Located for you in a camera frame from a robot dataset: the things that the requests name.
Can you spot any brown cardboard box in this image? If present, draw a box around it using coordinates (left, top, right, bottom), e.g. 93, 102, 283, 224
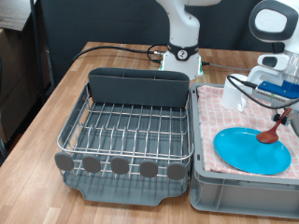
0, 27, 34, 102
0, 66, 50, 145

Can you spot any black power cable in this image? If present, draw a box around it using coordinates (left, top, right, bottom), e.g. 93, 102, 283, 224
72, 43, 169, 64

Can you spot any grey plastic crate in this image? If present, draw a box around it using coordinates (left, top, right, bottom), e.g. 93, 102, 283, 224
189, 82, 299, 219

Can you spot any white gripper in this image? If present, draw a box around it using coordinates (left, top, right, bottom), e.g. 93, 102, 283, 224
247, 64, 299, 138

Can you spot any blue round plate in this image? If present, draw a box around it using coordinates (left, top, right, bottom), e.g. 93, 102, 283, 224
213, 126, 292, 175

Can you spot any dark grey partition panel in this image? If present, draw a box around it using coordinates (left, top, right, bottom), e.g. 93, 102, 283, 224
40, 0, 299, 88

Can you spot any dark grey utensil holder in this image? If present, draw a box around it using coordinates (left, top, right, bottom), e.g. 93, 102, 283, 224
88, 67, 191, 109

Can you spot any pink checked cloth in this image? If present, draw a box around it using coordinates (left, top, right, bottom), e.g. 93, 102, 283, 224
196, 84, 299, 180

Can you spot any grey plastic drain tray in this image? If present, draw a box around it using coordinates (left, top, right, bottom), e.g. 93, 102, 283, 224
62, 83, 191, 207

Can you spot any steel wire dish rack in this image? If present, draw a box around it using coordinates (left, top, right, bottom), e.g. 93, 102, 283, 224
54, 82, 194, 182

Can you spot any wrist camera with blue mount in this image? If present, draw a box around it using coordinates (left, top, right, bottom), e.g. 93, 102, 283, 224
253, 79, 299, 105

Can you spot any white mug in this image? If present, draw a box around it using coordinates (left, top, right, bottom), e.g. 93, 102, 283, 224
221, 73, 250, 112

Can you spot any black camera cable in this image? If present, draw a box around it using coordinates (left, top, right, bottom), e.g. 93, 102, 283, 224
225, 74, 299, 110

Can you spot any dark wooden board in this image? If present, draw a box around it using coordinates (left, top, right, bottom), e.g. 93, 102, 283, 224
0, 0, 36, 32

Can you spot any black metal frame pole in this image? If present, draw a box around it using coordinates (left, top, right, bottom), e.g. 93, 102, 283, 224
29, 0, 47, 105

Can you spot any thin grey cable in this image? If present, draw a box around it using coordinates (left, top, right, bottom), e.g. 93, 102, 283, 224
201, 61, 251, 72

